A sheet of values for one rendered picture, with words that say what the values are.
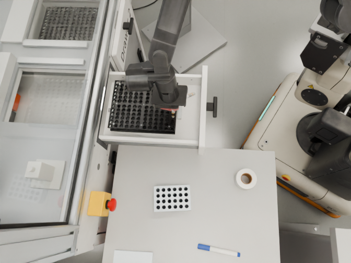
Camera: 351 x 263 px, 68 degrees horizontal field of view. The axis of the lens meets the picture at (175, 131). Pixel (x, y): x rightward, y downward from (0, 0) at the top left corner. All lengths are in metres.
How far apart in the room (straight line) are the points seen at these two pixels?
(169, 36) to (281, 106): 1.12
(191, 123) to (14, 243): 0.61
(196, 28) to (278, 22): 0.65
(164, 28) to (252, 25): 1.69
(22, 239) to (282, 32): 2.11
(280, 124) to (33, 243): 1.33
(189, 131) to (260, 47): 1.37
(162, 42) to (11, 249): 0.50
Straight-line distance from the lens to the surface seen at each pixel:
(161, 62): 0.63
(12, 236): 0.56
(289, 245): 1.58
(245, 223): 0.96
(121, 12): 1.09
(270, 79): 2.04
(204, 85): 0.88
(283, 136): 1.58
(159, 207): 0.94
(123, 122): 0.88
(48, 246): 0.68
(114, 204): 0.84
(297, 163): 1.56
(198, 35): 2.12
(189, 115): 0.93
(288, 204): 1.81
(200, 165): 0.96
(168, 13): 0.62
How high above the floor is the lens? 1.70
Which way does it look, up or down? 72 degrees down
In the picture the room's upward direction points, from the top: 9 degrees counter-clockwise
